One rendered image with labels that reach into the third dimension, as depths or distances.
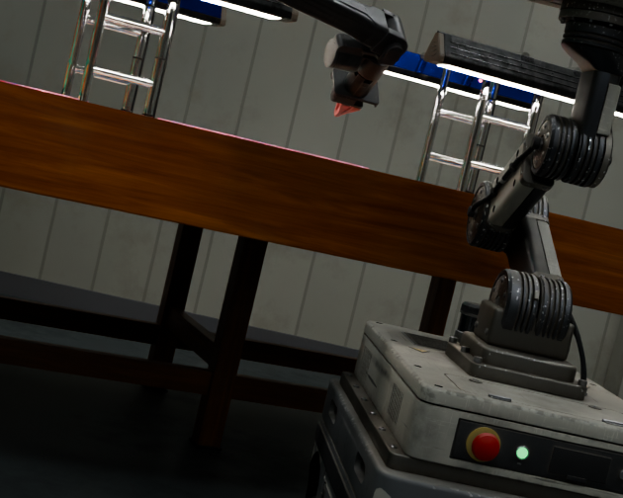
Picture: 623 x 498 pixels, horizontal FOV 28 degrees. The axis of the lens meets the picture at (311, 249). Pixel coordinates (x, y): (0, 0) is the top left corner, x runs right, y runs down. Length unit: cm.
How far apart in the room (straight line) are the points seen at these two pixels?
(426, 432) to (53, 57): 319
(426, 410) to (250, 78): 305
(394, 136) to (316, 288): 66
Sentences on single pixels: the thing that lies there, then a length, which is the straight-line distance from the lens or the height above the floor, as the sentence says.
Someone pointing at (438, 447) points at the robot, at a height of 39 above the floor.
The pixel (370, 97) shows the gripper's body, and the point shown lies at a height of 91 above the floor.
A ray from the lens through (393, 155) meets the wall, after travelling 480.
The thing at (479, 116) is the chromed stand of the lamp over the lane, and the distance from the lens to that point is 314.
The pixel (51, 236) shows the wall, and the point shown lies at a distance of 480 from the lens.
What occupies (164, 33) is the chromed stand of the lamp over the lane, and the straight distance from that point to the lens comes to 285.
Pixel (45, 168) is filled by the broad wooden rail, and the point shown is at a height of 63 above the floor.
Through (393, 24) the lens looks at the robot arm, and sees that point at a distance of 244.
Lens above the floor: 76
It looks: 4 degrees down
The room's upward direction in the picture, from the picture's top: 13 degrees clockwise
